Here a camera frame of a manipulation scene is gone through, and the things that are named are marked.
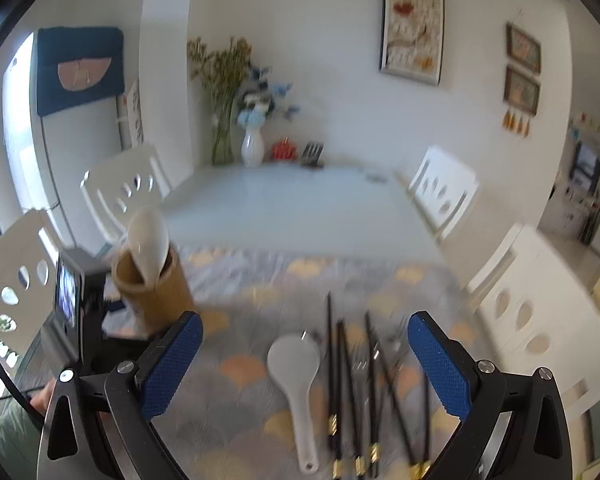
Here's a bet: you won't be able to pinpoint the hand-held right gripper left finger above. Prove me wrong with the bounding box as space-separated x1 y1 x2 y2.
36 310 205 480

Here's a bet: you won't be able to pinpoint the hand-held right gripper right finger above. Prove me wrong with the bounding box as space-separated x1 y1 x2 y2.
407 310 588 480

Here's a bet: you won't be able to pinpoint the bamboo utensil holder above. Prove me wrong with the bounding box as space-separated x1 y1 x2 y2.
111 246 196 338

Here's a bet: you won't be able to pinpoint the silver fork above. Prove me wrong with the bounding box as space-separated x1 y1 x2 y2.
385 332 408 366

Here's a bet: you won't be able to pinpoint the white ceramic spoon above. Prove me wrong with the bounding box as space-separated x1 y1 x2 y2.
126 208 171 281

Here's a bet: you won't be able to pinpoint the white rice paddle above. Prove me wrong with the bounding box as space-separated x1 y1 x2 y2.
266 334 323 475

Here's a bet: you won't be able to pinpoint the metal spoon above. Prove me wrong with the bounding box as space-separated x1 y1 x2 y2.
300 329 326 361

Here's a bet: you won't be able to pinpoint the person's left forearm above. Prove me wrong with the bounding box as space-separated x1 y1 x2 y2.
0 380 61 480

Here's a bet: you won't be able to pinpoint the white dining chair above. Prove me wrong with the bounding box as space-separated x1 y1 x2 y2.
80 144 173 246
407 145 481 241
0 209 76 361
462 222 600 411

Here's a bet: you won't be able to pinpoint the grey fan-patterned placemat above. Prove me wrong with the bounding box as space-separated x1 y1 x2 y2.
105 247 486 480

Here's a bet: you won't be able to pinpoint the white tall appliance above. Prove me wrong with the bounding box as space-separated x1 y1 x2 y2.
32 105 131 251

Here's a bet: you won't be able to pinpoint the white carved panel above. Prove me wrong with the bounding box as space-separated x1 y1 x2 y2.
117 80 146 151

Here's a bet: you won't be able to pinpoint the clear glass vase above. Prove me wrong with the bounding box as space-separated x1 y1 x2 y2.
211 102 236 166

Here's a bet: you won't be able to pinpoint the white ceramic vase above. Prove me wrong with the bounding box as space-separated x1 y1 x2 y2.
241 126 266 168

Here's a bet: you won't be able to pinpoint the red lidded tea cup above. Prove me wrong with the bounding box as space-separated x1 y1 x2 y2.
272 139 300 161

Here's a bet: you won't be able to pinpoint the blue cloth cover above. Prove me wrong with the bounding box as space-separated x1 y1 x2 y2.
35 26 126 117

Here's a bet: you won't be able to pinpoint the blue artificial flowers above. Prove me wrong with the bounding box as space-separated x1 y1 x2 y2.
235 65 301 128

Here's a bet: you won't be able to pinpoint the dried yellow flower bunch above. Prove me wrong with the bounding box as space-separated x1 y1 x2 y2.
187 36 253 111

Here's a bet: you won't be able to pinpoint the black phone stand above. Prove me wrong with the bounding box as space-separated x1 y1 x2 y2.
301 142 326 167

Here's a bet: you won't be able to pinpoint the television screen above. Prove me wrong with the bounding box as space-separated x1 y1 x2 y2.
570 142 600 188

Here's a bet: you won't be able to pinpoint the orange hanging tassels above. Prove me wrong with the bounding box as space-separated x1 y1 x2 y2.
502 110 531 137

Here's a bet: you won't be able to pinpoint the small framed picture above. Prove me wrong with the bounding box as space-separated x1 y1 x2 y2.
503 65 541 117
505 22 542 77

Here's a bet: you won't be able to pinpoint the large framed picture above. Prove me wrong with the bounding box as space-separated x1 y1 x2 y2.
379 0 445 86

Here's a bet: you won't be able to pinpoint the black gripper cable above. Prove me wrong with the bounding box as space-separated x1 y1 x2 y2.
0 325 48 431

